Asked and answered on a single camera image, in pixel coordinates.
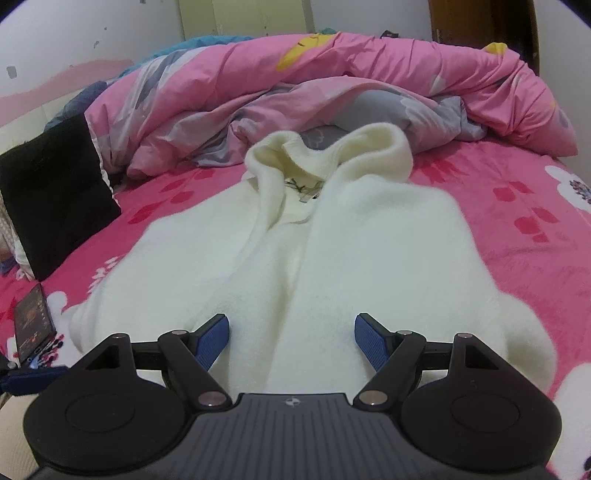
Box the cream white fleece sweater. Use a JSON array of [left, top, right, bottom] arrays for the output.
[[69, 123, 557, 395]]

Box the black smartphone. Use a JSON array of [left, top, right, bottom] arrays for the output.
[[14, 284, 56, 366]]

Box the pink floral bed sheet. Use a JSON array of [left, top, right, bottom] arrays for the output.
[[0, 138, 591, 480]]

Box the black garment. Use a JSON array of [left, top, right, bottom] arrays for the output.
[[1, 114, 121, 281]]

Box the pink grey floral duvet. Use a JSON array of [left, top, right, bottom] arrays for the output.
[[85, 33, 578, 179]]

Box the pale yellow wardrobe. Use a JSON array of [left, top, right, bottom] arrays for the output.
[[178, 0, 315, 39]]

